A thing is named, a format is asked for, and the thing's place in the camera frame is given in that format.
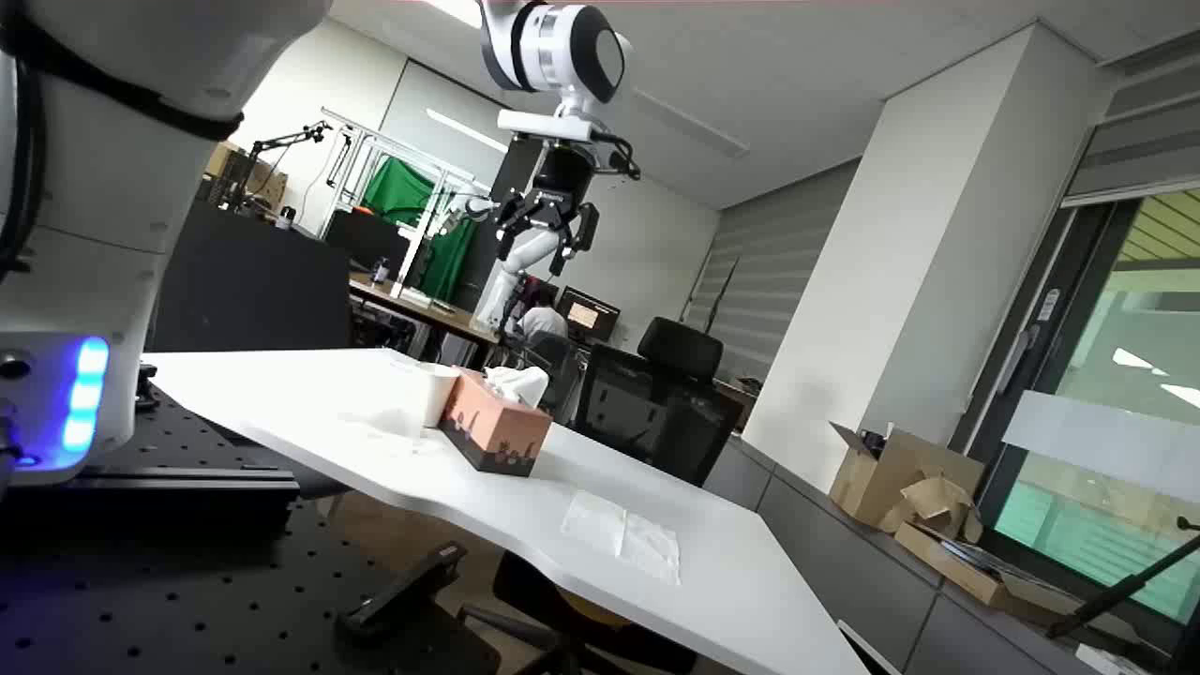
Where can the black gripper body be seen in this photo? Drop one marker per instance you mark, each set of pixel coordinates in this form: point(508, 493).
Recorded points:
point(563, 167)

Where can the white tissue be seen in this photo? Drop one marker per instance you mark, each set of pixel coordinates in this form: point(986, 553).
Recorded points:
point(519, 383)

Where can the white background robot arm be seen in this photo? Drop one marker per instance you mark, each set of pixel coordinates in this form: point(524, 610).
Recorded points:
point(514, 267)

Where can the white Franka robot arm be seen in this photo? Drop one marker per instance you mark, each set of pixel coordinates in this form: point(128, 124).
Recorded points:
point(89, 189)

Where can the orange printed tissue box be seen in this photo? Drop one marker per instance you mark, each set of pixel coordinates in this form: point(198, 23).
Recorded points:
point(496, 432)

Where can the open cardboard box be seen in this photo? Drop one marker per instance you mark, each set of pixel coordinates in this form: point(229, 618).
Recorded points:
point(892, 480)

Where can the flat cardboard box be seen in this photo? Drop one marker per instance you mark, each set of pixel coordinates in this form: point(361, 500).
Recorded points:
point(969, 569)

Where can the green cloth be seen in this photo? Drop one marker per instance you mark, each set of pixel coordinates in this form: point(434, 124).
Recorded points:
point(401, 189)
point(449, 258)

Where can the wooden desk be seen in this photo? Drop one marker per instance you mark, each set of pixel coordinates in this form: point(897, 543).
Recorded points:
point(417, 312)

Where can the black office chair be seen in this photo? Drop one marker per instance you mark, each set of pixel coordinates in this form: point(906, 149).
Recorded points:
point(679, 350)
point(649, 418)

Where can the white paper cup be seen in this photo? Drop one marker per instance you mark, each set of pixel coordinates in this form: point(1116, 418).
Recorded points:
point(441, 395)

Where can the black partition panel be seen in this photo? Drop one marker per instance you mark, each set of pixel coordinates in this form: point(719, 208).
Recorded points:
point(249, 282)

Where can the clear plastic bag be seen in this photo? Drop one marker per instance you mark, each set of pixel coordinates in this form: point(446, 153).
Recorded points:
point(622, 533)

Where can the grey low cabinet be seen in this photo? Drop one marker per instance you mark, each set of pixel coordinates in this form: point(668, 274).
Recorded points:
point(851, 577)

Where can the black camera tripod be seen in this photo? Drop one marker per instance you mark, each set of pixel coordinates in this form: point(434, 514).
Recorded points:
point(1132, 588)

